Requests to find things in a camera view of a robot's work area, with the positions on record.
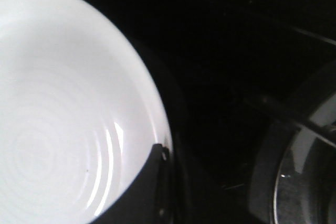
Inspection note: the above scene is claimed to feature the white round plate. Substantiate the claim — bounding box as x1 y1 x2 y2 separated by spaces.
1 0 173 223

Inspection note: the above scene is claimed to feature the black glass gas cooktop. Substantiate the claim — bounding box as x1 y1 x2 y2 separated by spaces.
89 0 335 223

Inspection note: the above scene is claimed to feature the right black burner grate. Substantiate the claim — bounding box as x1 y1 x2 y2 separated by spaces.
247 62 335 223

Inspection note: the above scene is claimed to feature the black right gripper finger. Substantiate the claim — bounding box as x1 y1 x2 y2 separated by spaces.
94 144 173 224

